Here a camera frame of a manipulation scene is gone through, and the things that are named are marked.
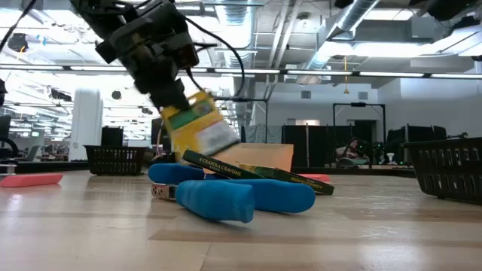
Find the orange rectangular eraser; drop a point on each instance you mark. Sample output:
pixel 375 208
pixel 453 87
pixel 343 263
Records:
pixel 310 177
pixel 30 180
pixel 325 177

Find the black aluminium table frame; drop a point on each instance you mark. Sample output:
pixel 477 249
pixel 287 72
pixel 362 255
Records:
pixel 45 166

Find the small black monitor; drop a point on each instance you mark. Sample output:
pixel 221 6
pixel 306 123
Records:
pixel 111 135

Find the overhead LED light bar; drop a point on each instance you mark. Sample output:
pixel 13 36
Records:
pixel 324 72

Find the yellow green Crayola crayon box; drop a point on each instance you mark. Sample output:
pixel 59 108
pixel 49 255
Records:
pixel 222 167
pixel 196 128
pixel 297 178

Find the silver ventilation duct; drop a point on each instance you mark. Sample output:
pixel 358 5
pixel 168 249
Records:
pixel 241 22
pixel 354 15

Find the white building pillar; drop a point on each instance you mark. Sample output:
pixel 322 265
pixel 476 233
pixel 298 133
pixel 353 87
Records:
pixel 86 124

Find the black robot workstation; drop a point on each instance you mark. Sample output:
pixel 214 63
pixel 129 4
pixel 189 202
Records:
pixel 414 139

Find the black plastic slotted basket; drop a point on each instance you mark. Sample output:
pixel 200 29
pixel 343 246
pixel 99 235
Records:
pixel 448 169
pixel 113 160

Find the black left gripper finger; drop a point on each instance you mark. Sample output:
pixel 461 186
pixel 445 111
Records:
pixel 171 96

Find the seated person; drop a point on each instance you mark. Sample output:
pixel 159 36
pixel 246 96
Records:
pixel 352 148

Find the yellow hanging pendant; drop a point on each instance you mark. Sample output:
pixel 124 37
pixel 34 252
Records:
pixel 345 90

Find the black chair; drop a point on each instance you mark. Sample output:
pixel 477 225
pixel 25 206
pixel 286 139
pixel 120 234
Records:
pixel 4 126

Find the black partition panels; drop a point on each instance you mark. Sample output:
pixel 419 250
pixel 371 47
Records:
pixel 324 147

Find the black ceiling device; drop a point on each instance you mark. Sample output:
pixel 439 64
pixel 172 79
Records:
pixel 17 42

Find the orange translucent plastic bin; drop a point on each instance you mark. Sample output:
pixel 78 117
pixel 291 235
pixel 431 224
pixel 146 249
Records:
pixel 263 156

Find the large black monitor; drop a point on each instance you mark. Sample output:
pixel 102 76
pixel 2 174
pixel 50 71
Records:
pixel 156 135

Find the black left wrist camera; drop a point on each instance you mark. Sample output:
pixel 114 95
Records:
pixel 165 17

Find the black metal frame stand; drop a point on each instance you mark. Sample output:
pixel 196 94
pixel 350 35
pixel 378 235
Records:
pixel 260 100
pixel 357 104

